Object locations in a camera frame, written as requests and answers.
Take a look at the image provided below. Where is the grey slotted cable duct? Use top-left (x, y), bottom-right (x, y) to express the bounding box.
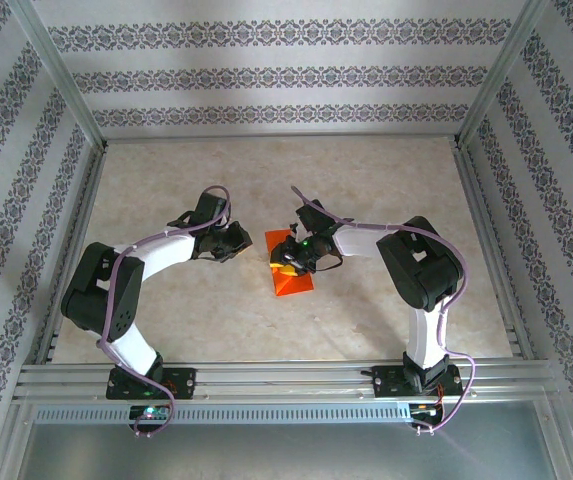
top-left (33, 403), bottom-right (412, 424)

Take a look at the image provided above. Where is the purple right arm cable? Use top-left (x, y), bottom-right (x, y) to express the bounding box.
top-left (290, 185), bottom-right (477, 435)

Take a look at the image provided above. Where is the orange paper sheet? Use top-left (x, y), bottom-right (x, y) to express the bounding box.
top-left (264, 228), bottom-right (315, 297)

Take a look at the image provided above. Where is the aluminium side rail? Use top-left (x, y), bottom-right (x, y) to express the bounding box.
top-left (33, 142), bottom-right (110, 366)
top-left (448, 139), bottom-right (537, 361)

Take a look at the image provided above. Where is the aluminium rear rail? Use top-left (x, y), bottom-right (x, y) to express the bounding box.
top-left (100, 130), bottom-right (465, 147)

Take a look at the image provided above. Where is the grey metal sheet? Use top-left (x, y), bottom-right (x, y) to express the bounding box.
top-left (15, 422), bottom-right (557, 480)

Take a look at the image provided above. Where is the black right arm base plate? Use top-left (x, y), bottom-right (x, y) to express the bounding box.
top-left (373, 364), bottom-right (465, 400)

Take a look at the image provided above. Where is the aluminium mounting rail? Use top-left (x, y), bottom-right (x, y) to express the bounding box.
top-left (13, 362), bottom-right (560, 401)

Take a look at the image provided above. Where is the aluminium frame post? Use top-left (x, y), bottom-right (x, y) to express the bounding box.
top-left (5, 0), bottom-right (110, 149)
top-left (458, 0), bottom-right (552, 146)

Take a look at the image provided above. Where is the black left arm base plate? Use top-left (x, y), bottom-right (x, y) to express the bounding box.
top-left (105, 367), bottom-right (198, 401)

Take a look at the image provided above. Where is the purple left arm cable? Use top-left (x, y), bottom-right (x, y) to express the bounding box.
top-left (96, 185), bottom-right (233, 441)

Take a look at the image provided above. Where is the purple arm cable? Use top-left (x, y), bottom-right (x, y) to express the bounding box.
top-left (96, 185), bottom-right (233, 441)
top-left (290, 185), bottom-right (477, 435)

